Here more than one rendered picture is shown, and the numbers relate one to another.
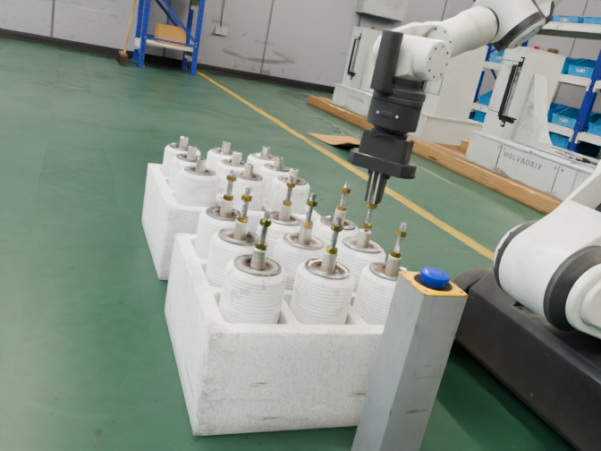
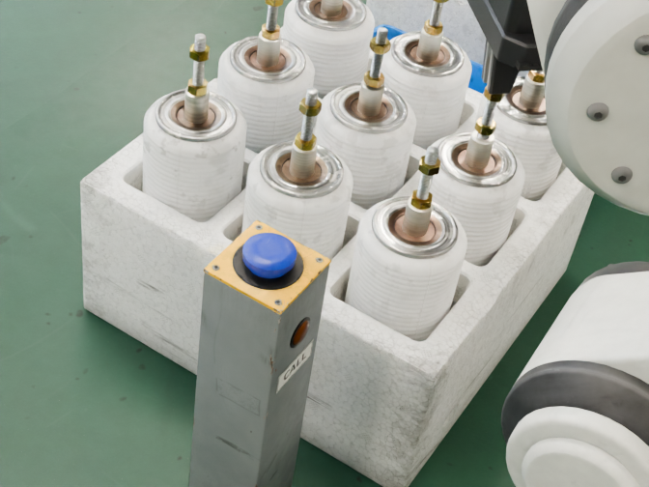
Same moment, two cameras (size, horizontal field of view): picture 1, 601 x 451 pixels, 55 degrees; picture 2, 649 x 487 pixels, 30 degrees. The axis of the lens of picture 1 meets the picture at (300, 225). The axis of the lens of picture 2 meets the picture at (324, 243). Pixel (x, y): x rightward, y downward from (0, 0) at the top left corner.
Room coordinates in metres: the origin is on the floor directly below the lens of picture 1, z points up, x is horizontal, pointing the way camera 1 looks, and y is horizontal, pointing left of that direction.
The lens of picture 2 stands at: (0.34, -0.70, 0.96)
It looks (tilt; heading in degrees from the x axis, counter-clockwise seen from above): 44 degrees down; 49
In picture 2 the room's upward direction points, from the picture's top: 9 degrees clockwise
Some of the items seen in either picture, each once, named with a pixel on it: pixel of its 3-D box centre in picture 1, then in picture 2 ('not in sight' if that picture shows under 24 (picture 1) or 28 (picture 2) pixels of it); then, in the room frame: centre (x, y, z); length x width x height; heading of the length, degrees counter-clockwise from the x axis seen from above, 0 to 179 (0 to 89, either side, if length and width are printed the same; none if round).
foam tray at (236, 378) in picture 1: (286, 320); (347, 229); (0.97, -0.01, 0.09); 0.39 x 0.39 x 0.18; 23
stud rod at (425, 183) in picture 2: (398, 244); (425, 184); (0.91, -0.17, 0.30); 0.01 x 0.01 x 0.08
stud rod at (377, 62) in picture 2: (308, 214); (377, 63); (0.97, -0.01, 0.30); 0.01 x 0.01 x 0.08
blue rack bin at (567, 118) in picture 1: (580, 119); not in sight; (6.57, -2.79, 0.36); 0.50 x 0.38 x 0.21; 114
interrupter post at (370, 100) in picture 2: (304, 234); (370, 98); (0.97, -0.01, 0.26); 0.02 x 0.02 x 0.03
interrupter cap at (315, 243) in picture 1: (303, 242); (368, 108); (0.97, -0.01, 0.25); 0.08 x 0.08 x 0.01
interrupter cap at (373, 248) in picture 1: (361, 245); (476, 160); (1.02, -0.12, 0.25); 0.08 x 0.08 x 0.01
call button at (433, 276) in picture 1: (434, 278); (268, 258); (0.73, -0.19, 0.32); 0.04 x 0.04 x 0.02
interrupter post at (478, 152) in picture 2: (363, 239); (479, 150); (1.02, -0.12, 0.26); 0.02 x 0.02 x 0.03
